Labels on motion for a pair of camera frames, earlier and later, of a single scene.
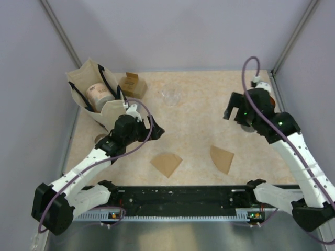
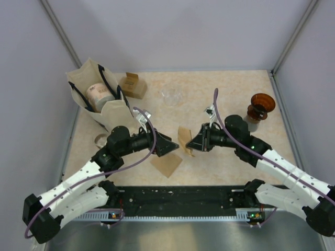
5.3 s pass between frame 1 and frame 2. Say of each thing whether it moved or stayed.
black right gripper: moved
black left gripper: moved
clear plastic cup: stayed
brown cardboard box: stayed
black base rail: stayed
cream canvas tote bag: stayed
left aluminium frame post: stayed
